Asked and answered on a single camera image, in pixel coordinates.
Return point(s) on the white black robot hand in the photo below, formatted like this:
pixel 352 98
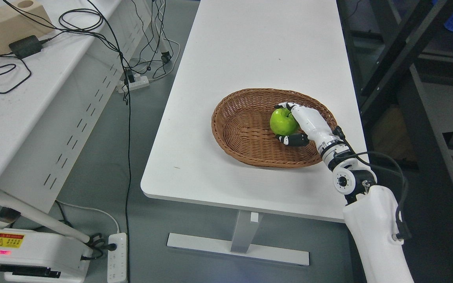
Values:
pixel 311 122

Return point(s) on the green apple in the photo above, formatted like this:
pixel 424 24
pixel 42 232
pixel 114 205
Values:
pixel 283 123

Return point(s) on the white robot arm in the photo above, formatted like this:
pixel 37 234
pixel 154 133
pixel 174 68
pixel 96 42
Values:
pixel 369 213

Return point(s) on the white black robot base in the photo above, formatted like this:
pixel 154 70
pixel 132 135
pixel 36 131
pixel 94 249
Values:
pixel 37 257

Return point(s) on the brown wicker basket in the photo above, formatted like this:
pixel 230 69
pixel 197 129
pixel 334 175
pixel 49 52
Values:
pixel 240 125

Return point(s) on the white power strip far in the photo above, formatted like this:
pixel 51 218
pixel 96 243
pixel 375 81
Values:
pixel 139 82

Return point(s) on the white power strip near base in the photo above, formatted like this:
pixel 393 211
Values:
pixel 117 266

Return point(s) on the white perforated workbench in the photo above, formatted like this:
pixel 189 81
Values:
pixel 48 108

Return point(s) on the black power adapter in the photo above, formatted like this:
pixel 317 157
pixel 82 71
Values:
pixel 26 47

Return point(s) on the beige wooden block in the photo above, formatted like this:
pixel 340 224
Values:
pixel 14 26

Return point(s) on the white pedestal table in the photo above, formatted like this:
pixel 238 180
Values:
pixel 214 145

